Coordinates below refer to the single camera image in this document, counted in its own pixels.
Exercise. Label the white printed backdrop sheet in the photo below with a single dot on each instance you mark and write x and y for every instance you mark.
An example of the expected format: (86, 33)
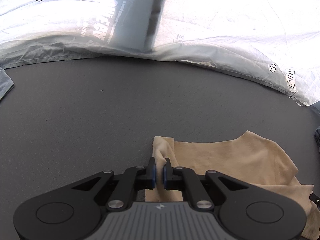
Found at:
(272, 42)

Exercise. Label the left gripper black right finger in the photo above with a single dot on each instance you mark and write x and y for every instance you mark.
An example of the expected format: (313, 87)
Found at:
(179, 178)

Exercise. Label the beige sweatshirt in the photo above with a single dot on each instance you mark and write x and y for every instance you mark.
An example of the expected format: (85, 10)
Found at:
(250, 158)

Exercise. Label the light blue shirt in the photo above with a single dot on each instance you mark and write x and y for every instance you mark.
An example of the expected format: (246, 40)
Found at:
(6, 83)

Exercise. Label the black clothes pile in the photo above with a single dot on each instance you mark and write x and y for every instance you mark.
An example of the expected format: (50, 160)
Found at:
(317, 137)

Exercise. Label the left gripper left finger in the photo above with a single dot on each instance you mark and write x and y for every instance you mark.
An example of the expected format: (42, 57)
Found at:
(141, 177)

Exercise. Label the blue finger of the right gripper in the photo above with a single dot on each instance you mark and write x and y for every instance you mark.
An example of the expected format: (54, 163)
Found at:
(314, 198)

